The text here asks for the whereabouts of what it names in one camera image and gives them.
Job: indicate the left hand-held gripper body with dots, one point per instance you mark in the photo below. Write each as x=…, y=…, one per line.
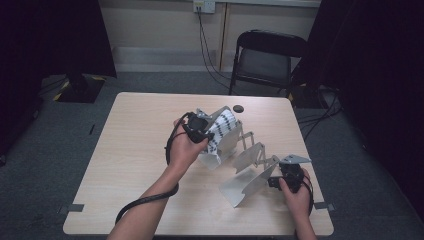
x=196, y=125

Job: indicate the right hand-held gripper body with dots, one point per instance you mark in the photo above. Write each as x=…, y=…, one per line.
x=293, y=173

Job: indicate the white cloth with grey diamonds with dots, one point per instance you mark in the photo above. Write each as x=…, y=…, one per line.
x=223, y=126

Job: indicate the white expandable metal rack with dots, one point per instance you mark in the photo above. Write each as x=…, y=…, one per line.
x=246, y=156

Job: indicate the person's left hand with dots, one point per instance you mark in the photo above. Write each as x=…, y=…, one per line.
x=183, y=151

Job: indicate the person's right hand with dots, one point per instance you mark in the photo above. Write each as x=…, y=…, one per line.
x=298, y=203

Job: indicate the black round table grommet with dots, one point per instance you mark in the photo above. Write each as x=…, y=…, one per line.
x=238, y=108

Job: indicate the grey tape strip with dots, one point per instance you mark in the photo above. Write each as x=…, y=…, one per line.
x=68, y=209
x=325, y=206

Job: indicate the black folding chair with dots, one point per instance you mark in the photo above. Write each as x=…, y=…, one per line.
x=263, y=63

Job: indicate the black stand base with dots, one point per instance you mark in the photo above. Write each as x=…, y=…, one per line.
x=80, y=88

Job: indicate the dark curtain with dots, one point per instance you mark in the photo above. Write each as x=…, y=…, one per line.
x=373, y=66
x=50, y=40

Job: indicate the beige wall conduit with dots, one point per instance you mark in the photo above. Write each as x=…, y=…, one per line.
x=223, y=36

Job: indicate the white wall socket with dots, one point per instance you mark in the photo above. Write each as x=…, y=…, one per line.
x=204, y=6

